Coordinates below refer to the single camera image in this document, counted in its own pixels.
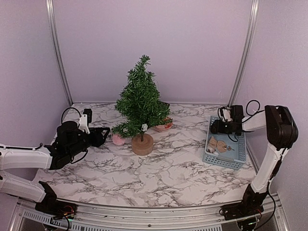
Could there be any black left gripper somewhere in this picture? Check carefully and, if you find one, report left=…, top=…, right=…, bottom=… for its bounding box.
left=67, top=128, right=110, bottom=158

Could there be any pink pompom ornament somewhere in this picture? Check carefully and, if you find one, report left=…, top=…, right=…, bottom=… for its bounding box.
left=112, top=134, right=125, bottom=146

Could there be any light blue perforated basket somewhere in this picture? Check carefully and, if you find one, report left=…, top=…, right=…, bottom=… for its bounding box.
left=203, top=130, right=246, bottom=170

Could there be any white light battery box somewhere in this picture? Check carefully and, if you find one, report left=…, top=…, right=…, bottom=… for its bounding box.
left=141, top=124, right=148, bottom=132

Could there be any small green christmas tree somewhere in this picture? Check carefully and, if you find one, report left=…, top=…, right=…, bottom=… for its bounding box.
left=112, top=55, right=170, bottom=156

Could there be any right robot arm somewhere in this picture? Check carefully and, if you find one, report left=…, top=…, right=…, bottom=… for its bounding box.
left=209, top=105, right=298, bottom=216

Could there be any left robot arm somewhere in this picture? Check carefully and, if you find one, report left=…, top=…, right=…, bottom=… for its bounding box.
left=0, top=121, right=110, bottom=214

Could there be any beige fabric ornament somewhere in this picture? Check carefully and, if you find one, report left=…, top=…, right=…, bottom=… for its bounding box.
left=207, top=136, right=227, bottom=153

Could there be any white grey small ornament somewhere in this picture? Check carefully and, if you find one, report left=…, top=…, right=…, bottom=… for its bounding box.
left=206, top=147, right=216, bottom=153

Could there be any orange white patterned bowl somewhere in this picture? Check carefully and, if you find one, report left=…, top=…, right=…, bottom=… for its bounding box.
left=154, top=117, right=173, bottom=132

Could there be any black floral square plate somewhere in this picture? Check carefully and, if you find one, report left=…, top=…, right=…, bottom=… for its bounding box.
left=162, top=102, right=170, bottom=109

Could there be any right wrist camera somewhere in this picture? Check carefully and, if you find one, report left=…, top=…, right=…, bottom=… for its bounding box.
left=218, top=106, right=232, bottom=122

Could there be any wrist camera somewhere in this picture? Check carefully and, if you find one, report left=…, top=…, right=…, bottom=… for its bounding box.
left=78, top=108, right=92, bottom=134
left=218, top=106, right=232, bottom=122

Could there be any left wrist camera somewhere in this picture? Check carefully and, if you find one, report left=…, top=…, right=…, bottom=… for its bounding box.
left=78, top=108, right=92, bottom=134

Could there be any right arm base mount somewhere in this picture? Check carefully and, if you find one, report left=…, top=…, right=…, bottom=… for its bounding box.
left=219, top=184, right=267, bottom=220

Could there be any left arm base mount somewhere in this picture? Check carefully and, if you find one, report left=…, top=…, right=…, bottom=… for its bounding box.
left=35, top=181, right=77, bottom=217

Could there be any right aluminium frame post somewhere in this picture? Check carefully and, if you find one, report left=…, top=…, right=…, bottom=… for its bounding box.
left=228, top=0, right=259, bottom=106

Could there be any aluminium frame post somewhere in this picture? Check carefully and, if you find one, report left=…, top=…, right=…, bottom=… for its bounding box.
left=228, top=0, right=259, bottom=106
left=46, top=0, right=73, bottom=106

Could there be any left aluminium frame post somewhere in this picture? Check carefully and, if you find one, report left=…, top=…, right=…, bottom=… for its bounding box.
left=46, top=0, right=73, bottom=106

